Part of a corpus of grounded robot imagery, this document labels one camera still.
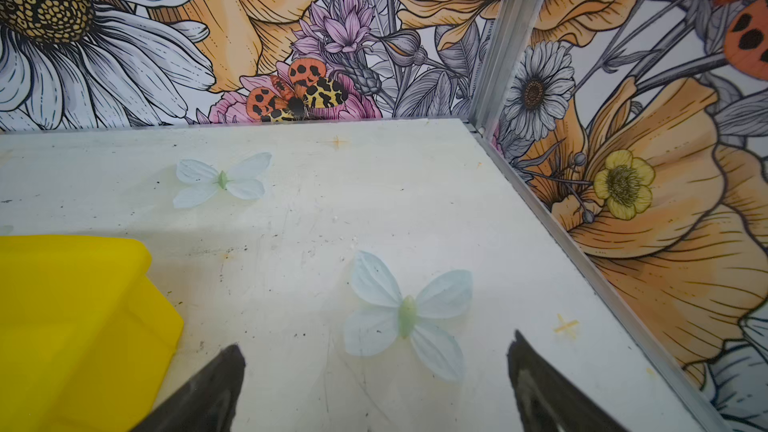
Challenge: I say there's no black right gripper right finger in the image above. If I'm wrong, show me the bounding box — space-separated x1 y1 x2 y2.
507 331 625 432

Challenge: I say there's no aluminium corner post right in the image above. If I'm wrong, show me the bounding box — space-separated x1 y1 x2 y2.
469 0 544 142

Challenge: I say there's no yellow plastic bin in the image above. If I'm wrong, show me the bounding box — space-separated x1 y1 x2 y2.
1 235 184 431

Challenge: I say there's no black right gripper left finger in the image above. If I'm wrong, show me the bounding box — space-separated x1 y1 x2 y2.
131 344 246 432

